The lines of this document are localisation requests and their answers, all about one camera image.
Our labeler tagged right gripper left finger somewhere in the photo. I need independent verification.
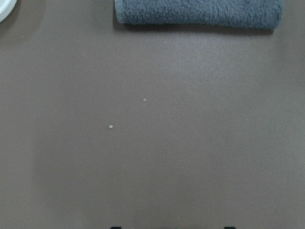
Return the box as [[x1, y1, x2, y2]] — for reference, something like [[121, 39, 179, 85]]
[[110, 226, 122, 229]]

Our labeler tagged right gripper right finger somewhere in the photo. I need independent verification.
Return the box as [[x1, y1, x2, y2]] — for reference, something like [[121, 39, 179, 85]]
[[224, 226, 236, 229]]

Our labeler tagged grey folded cloth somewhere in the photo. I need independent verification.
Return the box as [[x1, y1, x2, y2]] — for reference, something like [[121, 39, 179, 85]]
[[114, 0, 284, 30]]

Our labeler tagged cream rabbit tray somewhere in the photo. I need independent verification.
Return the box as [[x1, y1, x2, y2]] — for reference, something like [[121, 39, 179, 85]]
[[0, 0, 17, 22]]

